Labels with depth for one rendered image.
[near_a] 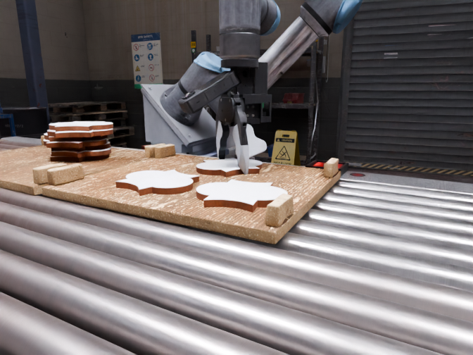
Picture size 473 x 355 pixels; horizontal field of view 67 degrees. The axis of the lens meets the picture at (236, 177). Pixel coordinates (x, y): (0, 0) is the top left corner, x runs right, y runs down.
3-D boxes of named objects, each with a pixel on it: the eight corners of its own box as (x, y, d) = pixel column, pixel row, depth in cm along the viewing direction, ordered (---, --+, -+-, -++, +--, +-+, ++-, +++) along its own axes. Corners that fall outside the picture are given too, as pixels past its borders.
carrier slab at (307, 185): (173, 160, 89) (172, 153, 88) (340, 178, 70) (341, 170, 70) (41, 196, 58) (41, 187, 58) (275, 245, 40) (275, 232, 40)
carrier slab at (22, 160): (64, 147, 108) (63, 141, 107) (170, 160, 88) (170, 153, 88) (-80, 169, 78) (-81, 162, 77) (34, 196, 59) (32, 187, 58)
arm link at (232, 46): (229, 31, 61) (212, 37, 68) (229, 59, 62) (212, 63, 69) (267, 34, 64) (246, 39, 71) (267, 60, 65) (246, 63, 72)
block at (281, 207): (281, 210, 47) (282, 191, 46) (295, 213, 46) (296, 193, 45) (263, 226, 41) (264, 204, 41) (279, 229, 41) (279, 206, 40)
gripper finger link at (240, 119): (252, 142, 63) (242, 96, 65) (244, 142, 63) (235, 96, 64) (241, 150, 67) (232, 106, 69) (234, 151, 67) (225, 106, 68)
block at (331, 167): (330, 170, 70) (331, 156, 69) (339, 172, 69) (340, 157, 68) (322, 177, 65) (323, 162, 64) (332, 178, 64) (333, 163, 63)
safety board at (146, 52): (134, 88, 635) (130, 34, 613) (163, 88, 611) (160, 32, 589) (133, 88, 633) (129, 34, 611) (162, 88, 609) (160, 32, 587)
